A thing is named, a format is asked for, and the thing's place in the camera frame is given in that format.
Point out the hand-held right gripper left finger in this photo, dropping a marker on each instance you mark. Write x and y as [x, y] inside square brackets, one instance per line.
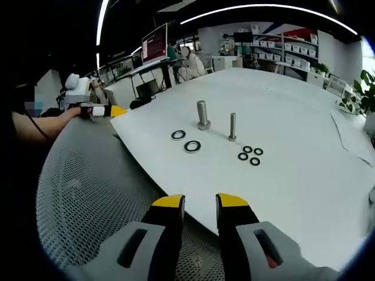
[152, 243]

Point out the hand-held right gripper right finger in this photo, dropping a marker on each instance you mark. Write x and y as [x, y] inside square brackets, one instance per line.
[243, 243]

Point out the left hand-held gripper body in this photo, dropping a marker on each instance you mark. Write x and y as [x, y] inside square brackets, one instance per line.
[76, 90]

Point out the large metal washer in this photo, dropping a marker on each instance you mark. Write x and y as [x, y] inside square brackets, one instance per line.
[173, 135]
[187, 146]

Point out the small metal washer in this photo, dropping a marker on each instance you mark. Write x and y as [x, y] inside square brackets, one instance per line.
[239, 156]
[255, 151]
[244, 149]
[251, 161]

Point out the large threaded stud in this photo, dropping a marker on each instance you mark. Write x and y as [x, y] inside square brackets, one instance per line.
[202, 112]

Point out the thin threaded stud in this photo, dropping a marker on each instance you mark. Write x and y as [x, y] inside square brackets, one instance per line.
[232, 126]

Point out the person's left hand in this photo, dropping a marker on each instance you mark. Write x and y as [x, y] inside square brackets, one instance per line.
[74, 112]

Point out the black rounded object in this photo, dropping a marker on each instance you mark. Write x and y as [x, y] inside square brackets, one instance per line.
[140, 103]

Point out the black laptop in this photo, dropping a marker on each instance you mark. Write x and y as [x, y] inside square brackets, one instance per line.
[147, 89]

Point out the standing desk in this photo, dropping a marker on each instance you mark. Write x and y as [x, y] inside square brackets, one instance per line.
[152, 68]

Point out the straight ceiling light strip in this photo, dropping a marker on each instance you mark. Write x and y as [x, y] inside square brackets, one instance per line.
[101, 20]

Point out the grey mesh chair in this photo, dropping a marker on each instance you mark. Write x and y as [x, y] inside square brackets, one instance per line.
[96, 187]

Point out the computer monitor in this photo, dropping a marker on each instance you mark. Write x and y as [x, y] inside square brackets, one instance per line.
[155, 44]

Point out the white cabinet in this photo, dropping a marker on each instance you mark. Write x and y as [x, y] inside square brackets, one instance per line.
[227, 63]

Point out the black screen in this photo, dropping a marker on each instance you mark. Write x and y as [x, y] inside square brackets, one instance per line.
[242, 37]

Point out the small potted plant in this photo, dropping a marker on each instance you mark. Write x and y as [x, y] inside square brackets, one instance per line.
[322, 69]

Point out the curved ceiling light strip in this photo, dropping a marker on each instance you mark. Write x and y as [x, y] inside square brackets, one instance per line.
[263, 7]

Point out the large green plant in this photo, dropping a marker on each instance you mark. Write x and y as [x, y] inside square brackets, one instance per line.
[366, 93]

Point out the shelf with white bins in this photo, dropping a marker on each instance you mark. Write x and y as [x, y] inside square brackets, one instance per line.
[293, 51]

